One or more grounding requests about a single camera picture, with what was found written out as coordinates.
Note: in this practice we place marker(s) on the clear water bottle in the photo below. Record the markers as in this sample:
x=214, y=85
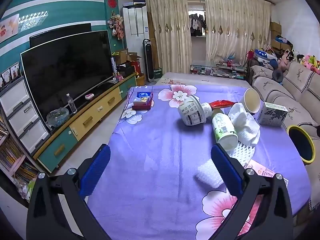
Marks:
x=72, y=103

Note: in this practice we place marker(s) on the beige patterned curtain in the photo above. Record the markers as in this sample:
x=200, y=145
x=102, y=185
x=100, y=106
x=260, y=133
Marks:
x=167, y=30
x=235, y=25

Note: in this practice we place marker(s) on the red gift box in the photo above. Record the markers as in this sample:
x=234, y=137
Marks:
x=136, y=65

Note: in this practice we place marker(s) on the blue and white cushion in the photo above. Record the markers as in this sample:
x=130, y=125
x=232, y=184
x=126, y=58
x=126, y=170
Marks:
x=265, y=56

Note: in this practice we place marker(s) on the red round wall ornament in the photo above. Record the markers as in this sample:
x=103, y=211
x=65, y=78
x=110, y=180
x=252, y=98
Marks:
x=112, y=2

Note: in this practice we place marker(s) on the white standing air conditioner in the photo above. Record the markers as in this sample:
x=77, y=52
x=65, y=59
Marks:
x=135, y=22

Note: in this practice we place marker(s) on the small green box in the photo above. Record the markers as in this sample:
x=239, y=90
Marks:
x=157, y=71

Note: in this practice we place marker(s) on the small pink object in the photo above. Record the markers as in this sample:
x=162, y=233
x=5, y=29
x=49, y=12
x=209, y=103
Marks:
x=89, y=96

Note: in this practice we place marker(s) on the grey neck pillow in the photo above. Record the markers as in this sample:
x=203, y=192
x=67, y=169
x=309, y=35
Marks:
x=277, y=75

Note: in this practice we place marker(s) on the glass coffee table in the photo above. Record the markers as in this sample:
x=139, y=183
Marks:
x=217, y=70

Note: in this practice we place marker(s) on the row of plush toys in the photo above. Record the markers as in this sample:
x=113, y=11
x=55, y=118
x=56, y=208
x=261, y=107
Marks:
x=307, y=61

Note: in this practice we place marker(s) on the beige sofa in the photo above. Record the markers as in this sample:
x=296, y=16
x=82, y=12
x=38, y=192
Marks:
x=287, y=92

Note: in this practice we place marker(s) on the beige paper cup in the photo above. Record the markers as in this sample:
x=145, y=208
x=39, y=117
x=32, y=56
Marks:
x=251, y=100

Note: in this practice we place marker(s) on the blue and red small box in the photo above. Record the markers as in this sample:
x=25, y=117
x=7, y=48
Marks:
x=143, y=97

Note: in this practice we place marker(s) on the large white foam net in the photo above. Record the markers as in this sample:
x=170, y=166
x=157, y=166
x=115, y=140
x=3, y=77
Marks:
x=241, y=152

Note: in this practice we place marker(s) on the cartoon wall poster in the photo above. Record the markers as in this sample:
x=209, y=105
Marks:
x=8, y=27

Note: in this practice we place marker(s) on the green and yellow TV cabinet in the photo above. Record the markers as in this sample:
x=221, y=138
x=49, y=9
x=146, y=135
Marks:
x=95, y=115

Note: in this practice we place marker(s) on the red snack packet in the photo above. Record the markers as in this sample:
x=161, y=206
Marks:
x=221, y=103

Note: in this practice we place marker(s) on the white plastic drawer unit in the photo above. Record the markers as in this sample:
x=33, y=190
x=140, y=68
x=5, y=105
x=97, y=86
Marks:
x=23, y=115

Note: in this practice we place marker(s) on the green and white carton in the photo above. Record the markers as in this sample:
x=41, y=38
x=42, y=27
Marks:
x=272, y=113

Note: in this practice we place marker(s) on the shelf of books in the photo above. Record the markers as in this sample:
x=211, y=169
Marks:
x=12, y=165

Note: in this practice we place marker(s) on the white instant noodle cup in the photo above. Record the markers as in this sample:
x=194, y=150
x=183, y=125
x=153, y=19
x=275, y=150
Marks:
x=191, y=112

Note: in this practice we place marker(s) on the large flat television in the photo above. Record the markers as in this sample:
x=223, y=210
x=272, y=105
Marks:
x=67, y=72

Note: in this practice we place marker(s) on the white bottle with green label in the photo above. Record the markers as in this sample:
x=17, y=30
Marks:
x=223, y=130

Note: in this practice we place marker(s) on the glass bowl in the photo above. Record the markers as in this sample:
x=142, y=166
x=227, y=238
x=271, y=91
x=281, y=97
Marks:
x=57, y=117

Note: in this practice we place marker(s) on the stack of cardboard boxes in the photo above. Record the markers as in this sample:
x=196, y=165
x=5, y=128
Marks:
x=275, y=30

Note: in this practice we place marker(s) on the white cloth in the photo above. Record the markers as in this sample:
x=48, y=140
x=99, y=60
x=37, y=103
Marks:
x=243, y=123

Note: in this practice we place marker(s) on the purple floral tablecloth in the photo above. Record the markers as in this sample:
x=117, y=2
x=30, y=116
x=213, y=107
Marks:
x=155, y=142

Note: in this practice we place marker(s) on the small white foam net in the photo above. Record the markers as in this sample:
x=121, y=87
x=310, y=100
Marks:
x=208, y=175

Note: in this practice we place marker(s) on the hanging clothes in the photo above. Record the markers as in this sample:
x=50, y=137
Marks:
x=197, y=25

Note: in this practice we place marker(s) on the yellow-rimmed dark bin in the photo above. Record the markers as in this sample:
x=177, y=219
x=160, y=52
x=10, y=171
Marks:
x=301, y=142

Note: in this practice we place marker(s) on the photo frames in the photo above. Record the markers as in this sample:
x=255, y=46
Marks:
x=11, y=76

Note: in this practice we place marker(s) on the artificial flower decoration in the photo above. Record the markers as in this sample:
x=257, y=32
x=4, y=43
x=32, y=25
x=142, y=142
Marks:
x=117, y=26

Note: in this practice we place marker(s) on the open cardboard box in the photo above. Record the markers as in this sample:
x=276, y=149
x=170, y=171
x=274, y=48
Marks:
x=122, y=55

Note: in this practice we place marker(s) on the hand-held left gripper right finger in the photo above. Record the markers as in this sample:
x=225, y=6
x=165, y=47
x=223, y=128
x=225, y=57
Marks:
x=225, y=170

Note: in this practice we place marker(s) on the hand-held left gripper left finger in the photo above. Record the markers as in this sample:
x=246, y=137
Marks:
x=96, y=170

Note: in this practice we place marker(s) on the pink paper card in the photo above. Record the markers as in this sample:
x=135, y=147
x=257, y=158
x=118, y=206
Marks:
x=260, y=168

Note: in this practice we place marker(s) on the grey tower fan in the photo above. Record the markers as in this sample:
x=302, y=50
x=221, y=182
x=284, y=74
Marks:
x=148, y=60

